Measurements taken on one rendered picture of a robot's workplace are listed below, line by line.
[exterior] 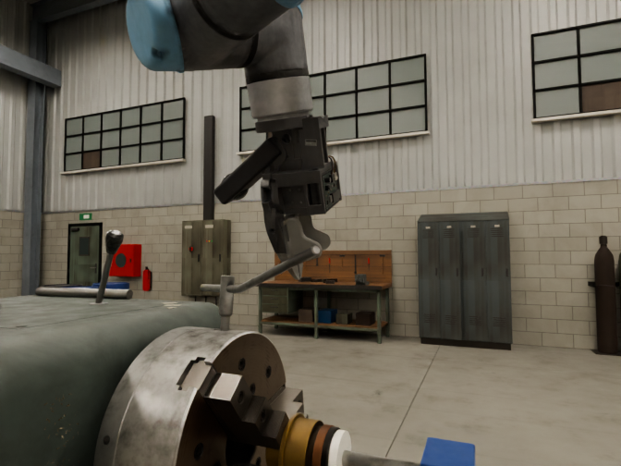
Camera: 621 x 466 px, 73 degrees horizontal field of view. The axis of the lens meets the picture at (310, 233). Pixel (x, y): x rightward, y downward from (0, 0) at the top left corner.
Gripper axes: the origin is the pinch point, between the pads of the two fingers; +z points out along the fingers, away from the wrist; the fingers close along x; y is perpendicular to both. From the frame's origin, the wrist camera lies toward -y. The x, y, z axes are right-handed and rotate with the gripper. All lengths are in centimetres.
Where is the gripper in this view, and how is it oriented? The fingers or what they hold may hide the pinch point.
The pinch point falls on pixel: (292, 270)
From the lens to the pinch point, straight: 57.8
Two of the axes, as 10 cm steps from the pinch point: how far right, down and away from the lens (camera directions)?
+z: 1.4, 9.5, 2.8
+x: 3.4, -3.1, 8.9
